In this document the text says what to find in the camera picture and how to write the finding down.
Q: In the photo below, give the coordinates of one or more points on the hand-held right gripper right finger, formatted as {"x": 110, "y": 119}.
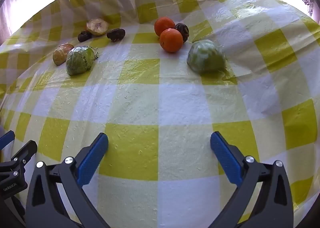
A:
{"x": 225, "y": 159}

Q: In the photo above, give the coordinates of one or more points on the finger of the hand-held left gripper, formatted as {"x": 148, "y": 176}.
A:
{"x": 25, "y": 151}
{"x": 7, "y": 139}

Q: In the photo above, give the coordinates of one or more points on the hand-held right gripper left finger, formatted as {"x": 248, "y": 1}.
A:
{"x": 93, "y": 160}

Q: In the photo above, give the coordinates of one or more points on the dark dried fruit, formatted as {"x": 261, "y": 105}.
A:
{"x": 115, "y": 34}
{"x": 83, "y": 36}

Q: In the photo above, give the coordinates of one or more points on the orange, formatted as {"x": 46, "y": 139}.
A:
{"x": 171, "y": 40}
{"x": 163, "y": 25}

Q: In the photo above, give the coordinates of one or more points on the halved yellow fruit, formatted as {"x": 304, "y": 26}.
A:
{"x": 97, "y": 26}

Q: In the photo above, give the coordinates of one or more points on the round dark wrinkled fruit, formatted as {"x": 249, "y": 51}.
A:
{"x": 184, "y": 30}

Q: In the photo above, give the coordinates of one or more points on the yellow checked tablecloth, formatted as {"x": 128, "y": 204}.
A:
{"x": 160, "y": 108}

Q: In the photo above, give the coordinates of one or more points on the labelled plastic-wrapped green fruit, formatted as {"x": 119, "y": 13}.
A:
{"x": 80, "y": 61}

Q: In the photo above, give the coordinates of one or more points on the yellow white checkered tablecloth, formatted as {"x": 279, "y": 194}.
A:
{"x": 225, "y": 15}

